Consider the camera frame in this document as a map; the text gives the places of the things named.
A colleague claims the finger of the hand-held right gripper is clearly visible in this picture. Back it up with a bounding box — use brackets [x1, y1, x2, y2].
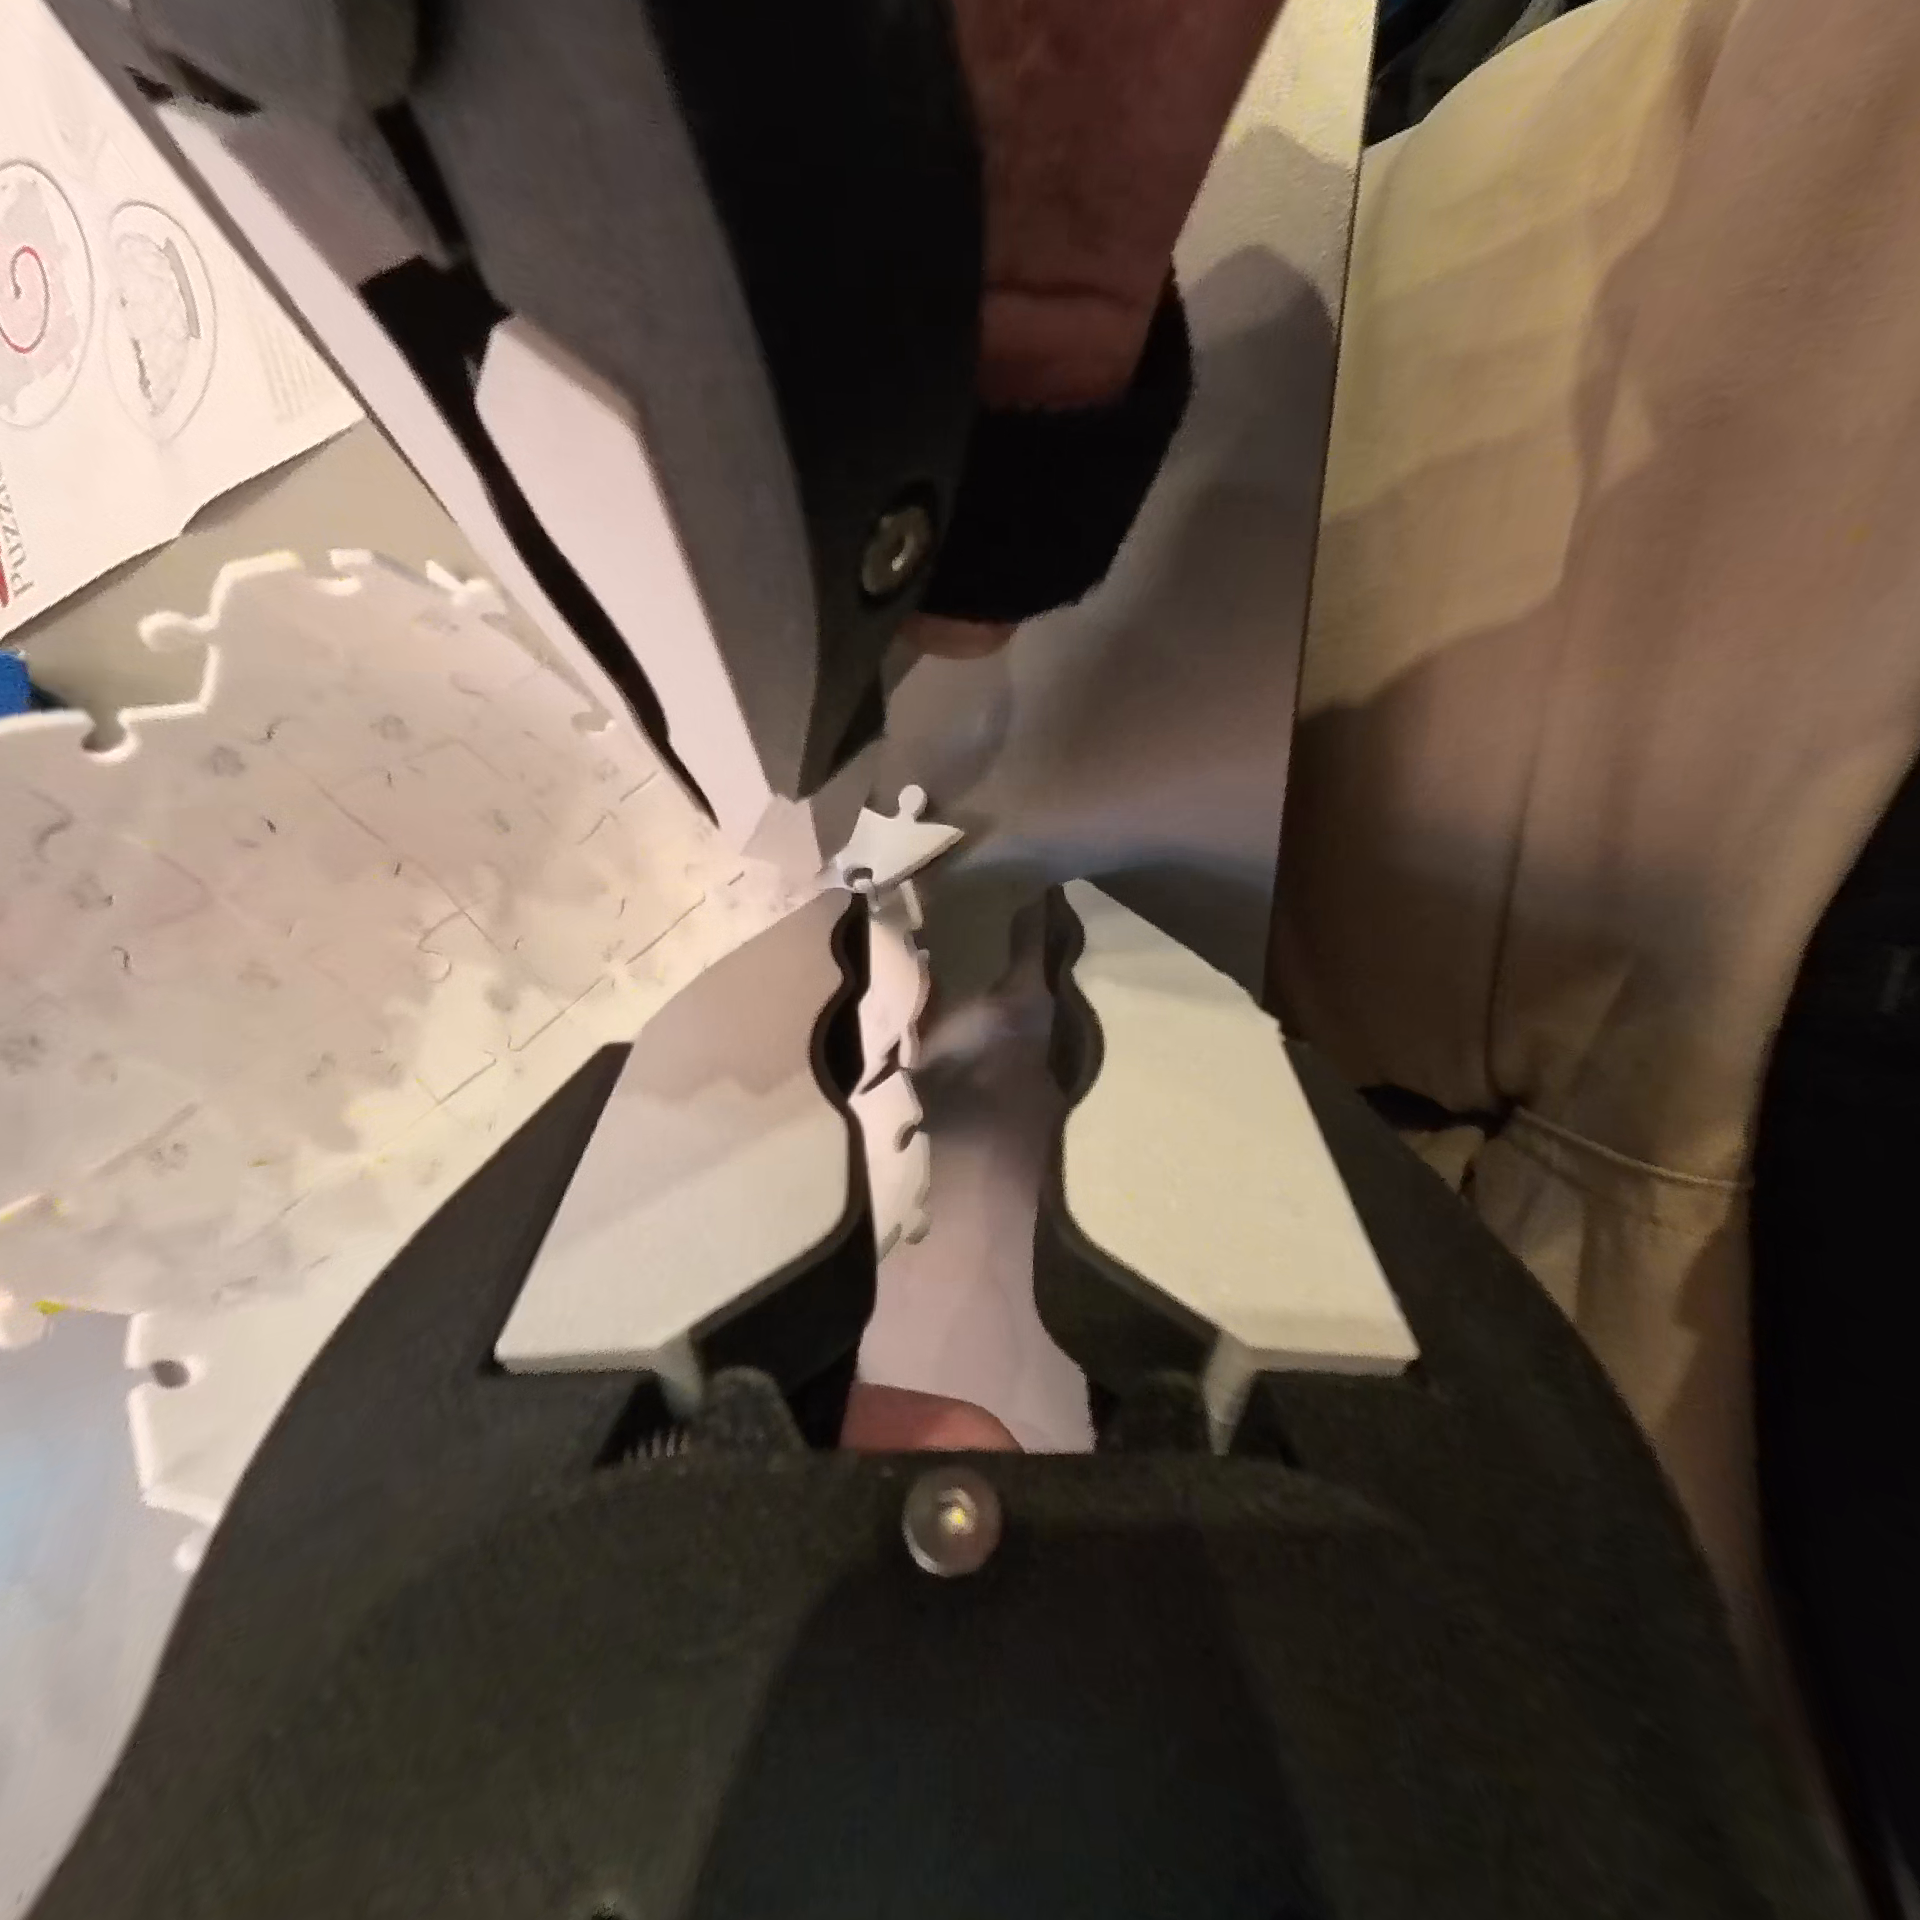
[478, 310, 819, 841]
[142, 103, 789, 863]

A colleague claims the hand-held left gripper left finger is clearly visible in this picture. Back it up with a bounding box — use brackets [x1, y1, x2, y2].
[492, 896, 880, 1420]

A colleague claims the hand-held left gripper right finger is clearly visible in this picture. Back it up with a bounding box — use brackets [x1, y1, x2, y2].
[1032, 880, 1422, 1454]

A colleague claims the single curved puzzle piece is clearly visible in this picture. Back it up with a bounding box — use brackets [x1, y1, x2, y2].
[844, 784, 972, 904]

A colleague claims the partly built white puzzle ball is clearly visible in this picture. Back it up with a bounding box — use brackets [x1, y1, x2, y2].
[0, 545, 945, 1577]

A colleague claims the person's right hand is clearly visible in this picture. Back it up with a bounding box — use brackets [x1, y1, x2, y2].
[908, 0, 1284, 665]

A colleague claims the folded paper instruction leaflet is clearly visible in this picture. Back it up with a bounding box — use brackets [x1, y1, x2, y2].
[0, 0, 366, 635]

